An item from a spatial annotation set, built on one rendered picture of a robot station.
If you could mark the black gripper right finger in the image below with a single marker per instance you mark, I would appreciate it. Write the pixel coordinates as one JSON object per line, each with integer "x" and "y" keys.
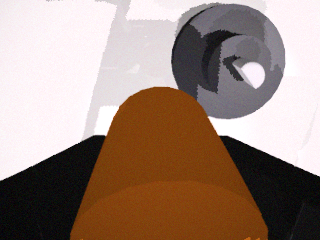
{"x": 288, "y": 196}

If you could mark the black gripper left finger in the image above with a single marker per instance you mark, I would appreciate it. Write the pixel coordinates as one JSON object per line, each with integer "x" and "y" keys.
{"x": 41, "y": 202}

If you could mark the orange knob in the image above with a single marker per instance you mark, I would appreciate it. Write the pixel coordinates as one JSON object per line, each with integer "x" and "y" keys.
{"x": 164, "y": 174}

